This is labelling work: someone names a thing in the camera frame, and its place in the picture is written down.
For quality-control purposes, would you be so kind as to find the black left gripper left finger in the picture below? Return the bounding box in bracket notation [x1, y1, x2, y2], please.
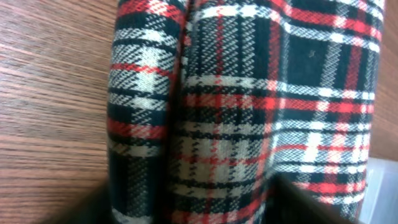
[39, 183, 112, 224]

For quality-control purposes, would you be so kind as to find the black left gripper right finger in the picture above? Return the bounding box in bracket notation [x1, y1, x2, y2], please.
[264, 174, 354, 224]

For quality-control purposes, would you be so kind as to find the red plaid shirt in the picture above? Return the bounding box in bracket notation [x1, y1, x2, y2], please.
[107, 0, 385, 223]

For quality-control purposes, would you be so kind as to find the clear plastic storage container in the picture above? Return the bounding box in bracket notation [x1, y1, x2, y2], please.
[359, 157, 397, 224]

